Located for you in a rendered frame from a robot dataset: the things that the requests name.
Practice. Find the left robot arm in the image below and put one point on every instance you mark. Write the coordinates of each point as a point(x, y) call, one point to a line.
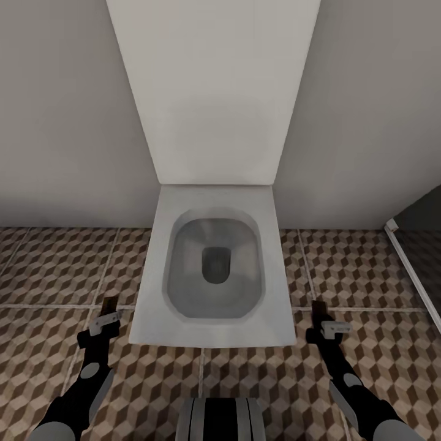
point(69, 415)

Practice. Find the mousetrap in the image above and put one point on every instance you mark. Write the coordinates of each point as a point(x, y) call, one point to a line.
point(319, 311)
point(109, 305)

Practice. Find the robot trunk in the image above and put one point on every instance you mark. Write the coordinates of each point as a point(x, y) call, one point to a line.
point(220, 419)

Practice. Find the door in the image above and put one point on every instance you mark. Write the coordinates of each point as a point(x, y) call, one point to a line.
point(418, 230)

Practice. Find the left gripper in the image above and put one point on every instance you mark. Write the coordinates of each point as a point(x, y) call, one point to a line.
point(109, 331)

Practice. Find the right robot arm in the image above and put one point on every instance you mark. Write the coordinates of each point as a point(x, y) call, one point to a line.
point(373, 419)

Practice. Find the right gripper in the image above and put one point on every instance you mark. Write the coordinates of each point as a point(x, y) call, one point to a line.
point(314, 336)

